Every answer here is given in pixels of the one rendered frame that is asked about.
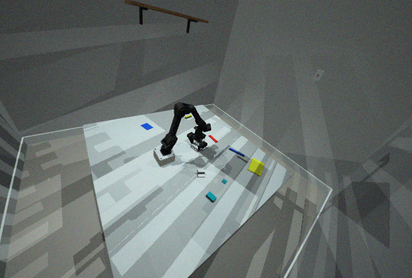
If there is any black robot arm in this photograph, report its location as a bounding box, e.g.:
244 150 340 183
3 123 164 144
160 102 211 156

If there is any blue flat plate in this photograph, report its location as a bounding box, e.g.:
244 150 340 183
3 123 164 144
141 123 153 130

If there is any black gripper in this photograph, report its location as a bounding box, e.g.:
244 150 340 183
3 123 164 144
187 132 207 150

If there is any teal flat square block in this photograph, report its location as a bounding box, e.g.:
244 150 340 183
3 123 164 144
206 191 217 202

